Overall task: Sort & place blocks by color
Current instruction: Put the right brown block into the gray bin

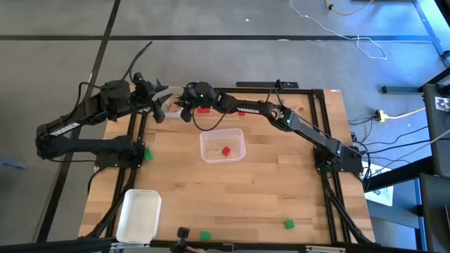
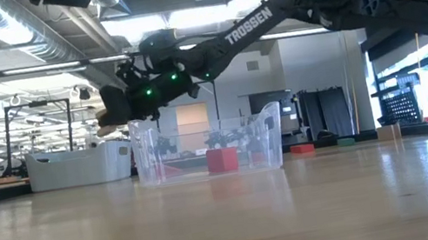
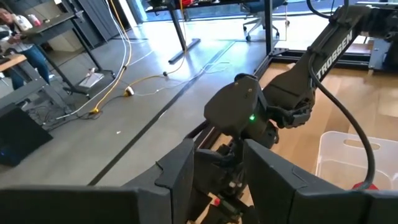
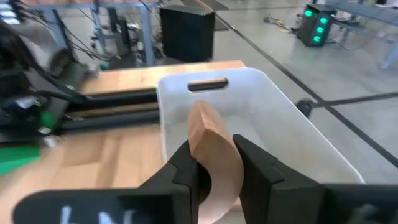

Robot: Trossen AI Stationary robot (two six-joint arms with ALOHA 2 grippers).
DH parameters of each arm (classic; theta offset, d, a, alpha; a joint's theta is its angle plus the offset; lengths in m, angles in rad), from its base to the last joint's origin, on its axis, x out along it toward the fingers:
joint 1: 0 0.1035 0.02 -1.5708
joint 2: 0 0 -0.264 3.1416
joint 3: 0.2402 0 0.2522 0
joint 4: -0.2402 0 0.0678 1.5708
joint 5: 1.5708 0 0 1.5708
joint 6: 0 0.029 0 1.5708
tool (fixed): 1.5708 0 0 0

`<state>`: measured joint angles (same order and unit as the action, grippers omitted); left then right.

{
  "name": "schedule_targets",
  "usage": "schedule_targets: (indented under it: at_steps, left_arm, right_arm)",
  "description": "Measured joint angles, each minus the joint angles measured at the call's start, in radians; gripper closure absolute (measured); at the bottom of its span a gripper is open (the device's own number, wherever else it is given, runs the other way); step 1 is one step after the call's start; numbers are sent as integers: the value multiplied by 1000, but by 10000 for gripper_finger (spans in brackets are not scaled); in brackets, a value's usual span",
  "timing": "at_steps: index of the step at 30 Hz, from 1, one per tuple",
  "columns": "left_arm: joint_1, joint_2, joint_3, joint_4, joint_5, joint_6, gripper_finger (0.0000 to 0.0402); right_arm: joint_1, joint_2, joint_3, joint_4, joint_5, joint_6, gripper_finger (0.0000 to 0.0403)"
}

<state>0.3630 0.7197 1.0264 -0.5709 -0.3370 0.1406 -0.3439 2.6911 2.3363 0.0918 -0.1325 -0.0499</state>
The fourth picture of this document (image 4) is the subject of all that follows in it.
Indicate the natural wood arch block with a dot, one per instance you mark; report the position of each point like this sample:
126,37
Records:
214,146

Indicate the black caster wheel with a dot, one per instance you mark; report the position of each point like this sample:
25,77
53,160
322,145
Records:
304,107

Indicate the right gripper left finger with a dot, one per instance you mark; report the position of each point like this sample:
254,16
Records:
124,208

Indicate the long green block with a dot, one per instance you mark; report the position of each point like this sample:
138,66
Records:
17,160

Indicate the blue-grey metal table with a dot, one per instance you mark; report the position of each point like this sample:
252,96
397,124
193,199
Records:
147,37

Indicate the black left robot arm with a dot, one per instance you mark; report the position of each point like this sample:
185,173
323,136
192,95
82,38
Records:
9,53

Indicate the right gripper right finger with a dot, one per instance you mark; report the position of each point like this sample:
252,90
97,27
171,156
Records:
295,202

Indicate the black cabinet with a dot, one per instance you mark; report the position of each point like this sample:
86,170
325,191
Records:
186,34

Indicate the black aluminium table frame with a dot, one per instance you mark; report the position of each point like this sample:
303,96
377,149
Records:
124,101

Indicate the white plastic bin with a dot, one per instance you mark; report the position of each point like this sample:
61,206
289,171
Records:
280,124

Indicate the computer tower green fans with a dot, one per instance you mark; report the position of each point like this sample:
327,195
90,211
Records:
311,31

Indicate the grey table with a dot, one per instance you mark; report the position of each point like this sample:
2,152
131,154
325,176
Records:
373,14

